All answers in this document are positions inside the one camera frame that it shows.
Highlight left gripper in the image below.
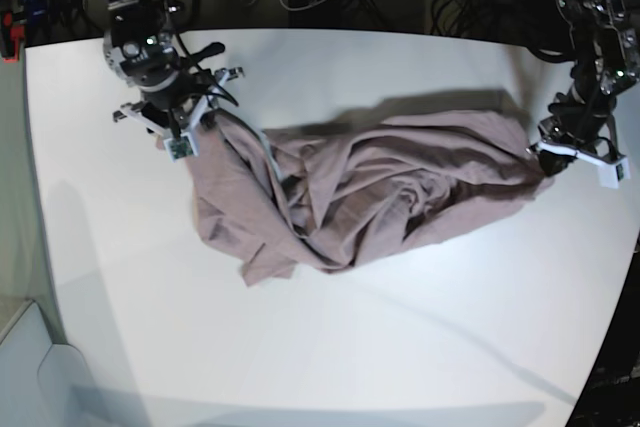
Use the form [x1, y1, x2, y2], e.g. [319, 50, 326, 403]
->
[537, 78, 620, 175]

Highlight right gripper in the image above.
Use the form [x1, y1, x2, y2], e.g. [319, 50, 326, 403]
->
[103, 31, 225, 112]

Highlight mauve t-shirt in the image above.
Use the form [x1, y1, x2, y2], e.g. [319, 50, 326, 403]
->
[186, 90, 551, 285]

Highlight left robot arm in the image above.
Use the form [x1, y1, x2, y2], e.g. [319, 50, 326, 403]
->
[530, 0, 639, 188]

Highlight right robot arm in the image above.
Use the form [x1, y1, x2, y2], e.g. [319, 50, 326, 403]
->
[103, 0, 235, 113]

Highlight red and black clamp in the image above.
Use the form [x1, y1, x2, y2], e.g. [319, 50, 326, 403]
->
[1, 10, 25, 63]

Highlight grey side table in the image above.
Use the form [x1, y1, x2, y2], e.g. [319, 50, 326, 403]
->
[1, 302, 95, 426]

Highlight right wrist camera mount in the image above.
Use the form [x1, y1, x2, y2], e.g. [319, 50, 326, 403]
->
[112, 67, 244, 161]

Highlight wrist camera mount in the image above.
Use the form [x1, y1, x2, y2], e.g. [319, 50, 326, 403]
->
[528, 137, 631, 189]
[112, 67, 244, 161]

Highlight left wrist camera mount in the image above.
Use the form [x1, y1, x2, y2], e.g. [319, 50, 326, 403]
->
[528, 137, 631, 189]

